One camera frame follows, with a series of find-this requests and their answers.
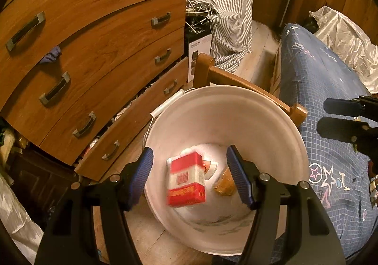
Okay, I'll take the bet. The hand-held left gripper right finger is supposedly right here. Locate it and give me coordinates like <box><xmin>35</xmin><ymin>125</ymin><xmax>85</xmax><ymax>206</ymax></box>
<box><xmin>226</xmin><ymin>145</ymin><xmax>346</xmax><ymax>265</ymax></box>

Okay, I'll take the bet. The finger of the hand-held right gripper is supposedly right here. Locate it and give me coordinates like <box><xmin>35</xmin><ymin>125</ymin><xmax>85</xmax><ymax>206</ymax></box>
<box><xmin>317</xmin><ymin>117</ymin><xmax>378</xmax><ymax>144</ymax></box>
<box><xmin>324</xmin><ymin>94</ymin><xmax>378</xmax><ymax>125</ymax></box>

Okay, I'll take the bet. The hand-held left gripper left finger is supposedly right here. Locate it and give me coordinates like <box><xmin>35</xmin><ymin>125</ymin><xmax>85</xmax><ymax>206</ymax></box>
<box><xmin>35</xmin><ymin>146</ymin><xmax>155</xmax><ymax>265</ymax></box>

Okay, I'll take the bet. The yellow snack packet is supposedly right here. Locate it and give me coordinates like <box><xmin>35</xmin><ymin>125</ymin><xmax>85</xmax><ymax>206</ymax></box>
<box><xmin>213</xmin><ymin>168</ymin><xmax>238</xmax><ymax>196</ymax></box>

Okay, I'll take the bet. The red cigarette box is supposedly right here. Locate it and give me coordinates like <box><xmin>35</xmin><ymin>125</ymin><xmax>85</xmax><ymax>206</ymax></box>
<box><xmin>166</xmin><ymin>151</ymin><xmax>207</xmax><ymax>208</ymax></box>

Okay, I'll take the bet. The white plastic bucket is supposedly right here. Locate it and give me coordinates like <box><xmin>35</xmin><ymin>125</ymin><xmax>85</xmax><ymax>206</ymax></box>
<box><xmin>144</xmin><ymin>85</ymin><xmax>309</xmax><ymax>256</ymax></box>

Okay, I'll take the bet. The blue star bed sheet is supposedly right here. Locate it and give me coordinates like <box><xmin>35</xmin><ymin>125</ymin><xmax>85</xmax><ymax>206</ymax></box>
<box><xmin>230</xmin><ymin>23</ymin><xmax>378</xmax><ymax>262</ymax></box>

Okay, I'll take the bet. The dark wooden cabinet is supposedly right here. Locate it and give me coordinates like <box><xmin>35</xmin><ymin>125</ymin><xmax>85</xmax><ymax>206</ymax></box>
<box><xmin>6</xmin><ymin>147</ymin><xmax>86</xmax><ymax>224</ymax></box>

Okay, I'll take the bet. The cluttered cloth pile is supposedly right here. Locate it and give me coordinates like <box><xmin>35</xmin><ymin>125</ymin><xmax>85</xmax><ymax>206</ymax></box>
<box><xmin>0</xmin><ymin>126</ymin><xmax>28</xmax><ymax>163</ymax></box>

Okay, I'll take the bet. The clear plastic sheet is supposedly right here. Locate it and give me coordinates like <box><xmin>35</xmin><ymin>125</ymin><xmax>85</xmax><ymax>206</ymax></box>
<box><xmin>0</xmin><ymin>177</ymin><xmax>45</xmax><ymax>265</ymax></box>

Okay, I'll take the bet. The white cardboard box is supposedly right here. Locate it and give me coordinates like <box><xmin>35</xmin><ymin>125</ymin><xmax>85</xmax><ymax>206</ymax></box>
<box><xmin>187</xmin><ymin>33</ymin><xmax>212</xmax><ymax>83</ymax></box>

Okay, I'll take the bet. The wooden dresser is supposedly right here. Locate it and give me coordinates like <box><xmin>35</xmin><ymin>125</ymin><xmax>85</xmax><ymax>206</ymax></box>
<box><xmin>0</xmin><ymin>0</ymin><xmax>189</xmax><ymax>181</ymax></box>

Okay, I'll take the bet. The striped cloth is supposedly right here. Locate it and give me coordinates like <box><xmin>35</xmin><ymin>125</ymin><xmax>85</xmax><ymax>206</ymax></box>
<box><xmin>189</xmin><ymin>0</ymin><xmax>254</xmax><ymax>72</ymax></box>

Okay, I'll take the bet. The purple cloth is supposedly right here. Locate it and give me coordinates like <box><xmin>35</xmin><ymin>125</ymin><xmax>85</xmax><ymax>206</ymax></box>
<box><xmin>40</xmin><ymin>46</ymin><xmax>62</xmax><ymax>65</ymax></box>

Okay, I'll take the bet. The wooden bed frame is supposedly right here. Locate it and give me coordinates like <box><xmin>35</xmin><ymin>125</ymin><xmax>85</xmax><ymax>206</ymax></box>
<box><xmin>192</xmin><ymin>53</ymin><xmax>308</xmax><ymax>127</ymax></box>

